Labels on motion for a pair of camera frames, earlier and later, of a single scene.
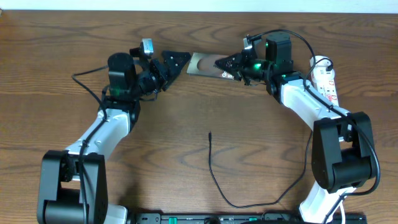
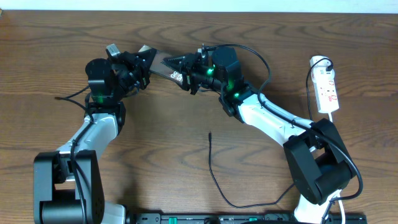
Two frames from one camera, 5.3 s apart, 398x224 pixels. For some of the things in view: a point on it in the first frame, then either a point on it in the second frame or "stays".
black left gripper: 165,81 -> 135,62
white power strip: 326,81 stays
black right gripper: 237,60 -> 188,66
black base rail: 244,218 stays
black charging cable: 303,169 stays
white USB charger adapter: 321,65 stays
